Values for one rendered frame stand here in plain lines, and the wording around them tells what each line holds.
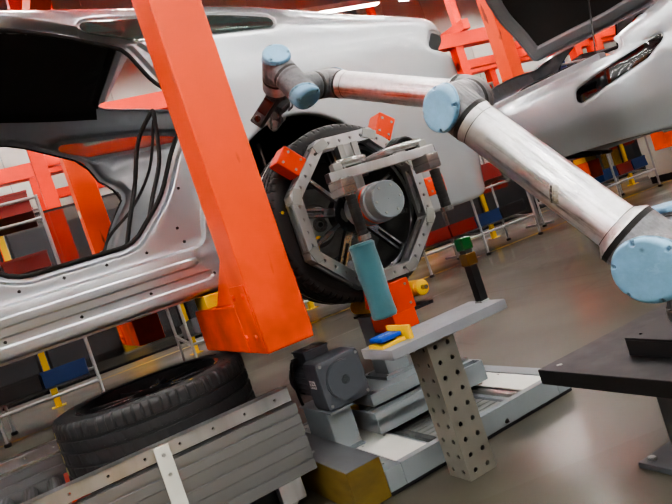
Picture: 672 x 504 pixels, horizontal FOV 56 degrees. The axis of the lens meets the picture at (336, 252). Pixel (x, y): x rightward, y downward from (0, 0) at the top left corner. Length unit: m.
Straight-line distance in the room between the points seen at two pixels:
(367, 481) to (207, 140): 1.11
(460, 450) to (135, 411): 0.96
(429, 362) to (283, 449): 0.53
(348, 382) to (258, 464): 0.42
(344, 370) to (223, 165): 0.79
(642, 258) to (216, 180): 1.15
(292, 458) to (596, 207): 1.16
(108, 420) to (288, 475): 0.56
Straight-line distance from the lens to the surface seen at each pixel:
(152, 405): 2.03
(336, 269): 2.15
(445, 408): 1.90
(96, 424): 2.09
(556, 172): 1.52
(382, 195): 2.11
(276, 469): 2.04
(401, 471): 2.03
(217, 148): 1.94
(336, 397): 2.18
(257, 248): 1.91
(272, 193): 2.20
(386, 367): 2.41
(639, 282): 1.46
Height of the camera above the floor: 0.80
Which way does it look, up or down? 2 degrees down
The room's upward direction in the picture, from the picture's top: 19 degrees counter-clockwise
